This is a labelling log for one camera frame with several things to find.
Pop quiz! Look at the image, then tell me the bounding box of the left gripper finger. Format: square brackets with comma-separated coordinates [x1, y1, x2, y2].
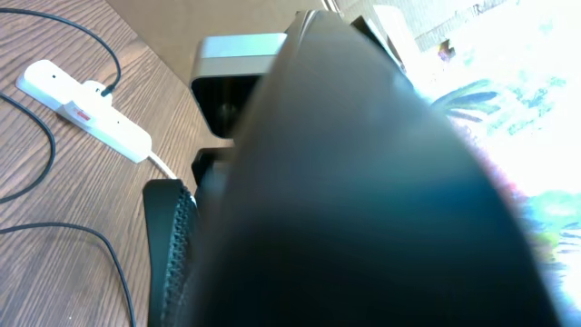
[143, 179, 198, 326]

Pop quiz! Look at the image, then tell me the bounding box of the black USB-C charging cable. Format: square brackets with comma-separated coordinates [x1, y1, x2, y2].
[0, 6, 137, 327]

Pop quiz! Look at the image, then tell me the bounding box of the Samsung Galaxy smartphone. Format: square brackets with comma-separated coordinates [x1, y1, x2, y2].
[186, 11, 560, 326]

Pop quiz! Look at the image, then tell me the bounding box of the white charger adapter plug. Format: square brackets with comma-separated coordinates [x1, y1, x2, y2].
[56, 80, 113, 127]

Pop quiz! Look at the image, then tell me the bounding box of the white power strip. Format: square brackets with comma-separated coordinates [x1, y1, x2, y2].
[15, 60, 153, 163]

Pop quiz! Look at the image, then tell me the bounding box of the white power strip cord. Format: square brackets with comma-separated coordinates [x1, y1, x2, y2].
[147, 152, 179, 181]

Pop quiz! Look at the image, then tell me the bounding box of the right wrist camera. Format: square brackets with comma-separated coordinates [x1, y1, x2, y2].
[190, 33, 287, 139]

